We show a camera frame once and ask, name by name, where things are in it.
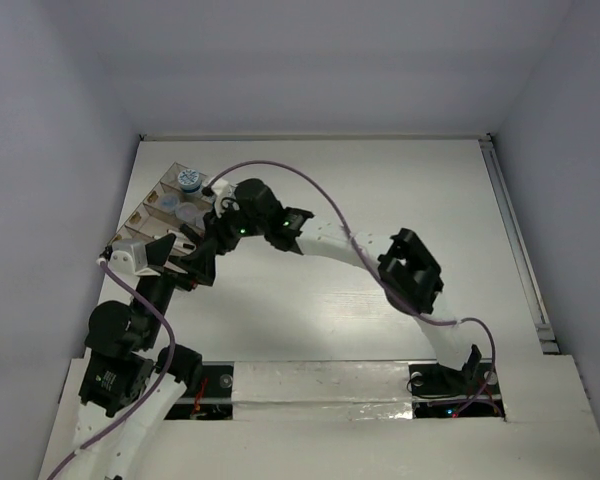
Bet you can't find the clear three-bin organizer tray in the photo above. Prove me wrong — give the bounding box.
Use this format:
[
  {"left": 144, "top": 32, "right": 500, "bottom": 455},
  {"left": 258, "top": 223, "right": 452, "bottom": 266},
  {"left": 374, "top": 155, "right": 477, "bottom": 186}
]
[{"left": 110, "top": 163, "right": 213, "bottom": 255}]

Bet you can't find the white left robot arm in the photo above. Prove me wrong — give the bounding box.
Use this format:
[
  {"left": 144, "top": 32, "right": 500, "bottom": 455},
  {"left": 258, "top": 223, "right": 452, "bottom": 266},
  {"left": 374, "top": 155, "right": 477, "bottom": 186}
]
[{"left": 63, "top": 233, "right": 215, "bottom": 479}]

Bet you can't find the metal rail on table edge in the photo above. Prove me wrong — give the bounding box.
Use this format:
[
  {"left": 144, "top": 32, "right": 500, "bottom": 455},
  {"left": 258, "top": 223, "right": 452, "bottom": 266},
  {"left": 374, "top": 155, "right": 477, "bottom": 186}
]
[{"left": 478, "top": 135, "right": 562, "bottom": 355}]

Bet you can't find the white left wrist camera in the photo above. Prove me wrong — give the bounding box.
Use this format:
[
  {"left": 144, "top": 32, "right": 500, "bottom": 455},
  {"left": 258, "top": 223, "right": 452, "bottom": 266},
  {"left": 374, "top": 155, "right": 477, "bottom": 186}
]
[{"left": 97, "top": 238, "right": 158, "bottom": 277}]

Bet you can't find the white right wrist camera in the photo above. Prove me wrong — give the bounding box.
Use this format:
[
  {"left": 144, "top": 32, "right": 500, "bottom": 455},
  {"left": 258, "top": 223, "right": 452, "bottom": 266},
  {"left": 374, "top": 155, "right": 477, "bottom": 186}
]
[{"left": 203, "top": 179, "right": 235, "bottom": 218}]

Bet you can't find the clear jar of paper clips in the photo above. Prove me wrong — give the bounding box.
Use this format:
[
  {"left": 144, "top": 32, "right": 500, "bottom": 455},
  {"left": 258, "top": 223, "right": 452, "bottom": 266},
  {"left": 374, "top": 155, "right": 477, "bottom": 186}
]
[{"left": 156, "top": 192, "right": 180, "bottom": 215}]

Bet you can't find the black-capped white marker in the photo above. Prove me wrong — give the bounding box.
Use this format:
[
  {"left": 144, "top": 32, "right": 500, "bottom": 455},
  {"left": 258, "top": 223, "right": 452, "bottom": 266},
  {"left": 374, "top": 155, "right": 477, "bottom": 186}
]
[{"left": 174, "top": 240, "right": 196, "bottom": 251}]

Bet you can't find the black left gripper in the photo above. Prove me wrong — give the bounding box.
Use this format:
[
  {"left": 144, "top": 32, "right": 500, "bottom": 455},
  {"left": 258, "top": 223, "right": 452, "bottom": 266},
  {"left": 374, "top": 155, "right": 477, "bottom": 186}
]
[{"left": 133, "top": 230, "right": 217, "bottom": 345}]

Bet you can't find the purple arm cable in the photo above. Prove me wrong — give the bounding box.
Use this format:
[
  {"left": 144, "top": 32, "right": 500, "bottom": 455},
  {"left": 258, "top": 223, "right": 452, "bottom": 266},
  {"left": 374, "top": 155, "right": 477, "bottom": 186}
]
[
  {"left": 47, "top": 262, "right": 175, "bottom": 480},
  {"left": 207, "top": 160, "right": 497, "bottom": 416}
]

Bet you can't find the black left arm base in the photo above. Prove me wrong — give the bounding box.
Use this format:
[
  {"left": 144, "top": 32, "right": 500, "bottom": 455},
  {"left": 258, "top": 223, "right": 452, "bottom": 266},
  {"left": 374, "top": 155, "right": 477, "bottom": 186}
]
[{"left": 165, "top": 362, "right": 234, "bottom": 421}]

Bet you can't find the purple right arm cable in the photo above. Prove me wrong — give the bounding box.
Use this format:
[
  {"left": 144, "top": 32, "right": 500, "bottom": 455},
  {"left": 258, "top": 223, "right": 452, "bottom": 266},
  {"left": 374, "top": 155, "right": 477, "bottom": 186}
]
[{"left": 207, "top": 160, "right": 497, "bottom": 416}]

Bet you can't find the green-capped black highlighter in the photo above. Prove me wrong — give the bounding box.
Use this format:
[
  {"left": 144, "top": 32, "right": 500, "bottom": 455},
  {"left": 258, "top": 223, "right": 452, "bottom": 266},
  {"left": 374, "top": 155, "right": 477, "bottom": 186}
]
[{"left": 179, "top": 224, "right": 201, "bottom": 244}]

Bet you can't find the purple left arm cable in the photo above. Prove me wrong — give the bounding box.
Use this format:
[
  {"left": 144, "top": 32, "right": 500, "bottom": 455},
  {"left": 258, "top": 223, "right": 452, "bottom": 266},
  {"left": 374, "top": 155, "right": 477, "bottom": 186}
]
[{"left": 47, "top": 262, "right": 175, "bottom": 480}]

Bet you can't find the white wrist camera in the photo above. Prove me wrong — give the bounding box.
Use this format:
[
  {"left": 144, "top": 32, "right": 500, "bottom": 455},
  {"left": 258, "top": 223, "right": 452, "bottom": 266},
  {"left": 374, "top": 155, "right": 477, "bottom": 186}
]
[
  {"left": 97, "top": 238, "right": 158, "bottom": 277},
  {"left": 203, "top": 179, "right": 235, "bottom": 218}
]

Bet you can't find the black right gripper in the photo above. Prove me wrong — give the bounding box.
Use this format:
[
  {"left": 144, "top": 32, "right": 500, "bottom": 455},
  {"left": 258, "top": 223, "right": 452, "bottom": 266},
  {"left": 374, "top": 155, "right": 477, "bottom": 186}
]
[{"left": 205, "top": 196, "right": 270, "bottom": 253}]

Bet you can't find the blue-lidded cleaning gel jar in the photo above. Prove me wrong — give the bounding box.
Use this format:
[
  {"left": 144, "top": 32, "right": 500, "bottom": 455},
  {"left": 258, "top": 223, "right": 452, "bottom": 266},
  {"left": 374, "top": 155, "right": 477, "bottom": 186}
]
[{"left": 177, "top": 169, "right": 203, "bottom": 196}]

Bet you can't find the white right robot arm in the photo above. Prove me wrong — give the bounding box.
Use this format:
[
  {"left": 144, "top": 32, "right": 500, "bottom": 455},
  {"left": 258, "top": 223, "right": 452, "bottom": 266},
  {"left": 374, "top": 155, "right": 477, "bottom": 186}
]
[{"left": 203, "top": 178, "right": 481, "bottom": 392}]

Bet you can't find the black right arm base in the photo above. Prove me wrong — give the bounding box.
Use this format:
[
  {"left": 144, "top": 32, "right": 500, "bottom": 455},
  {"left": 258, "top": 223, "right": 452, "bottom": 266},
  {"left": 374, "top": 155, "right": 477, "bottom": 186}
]
[{"left": 406, "top": 362, "right": 506, "bottom": 419}]

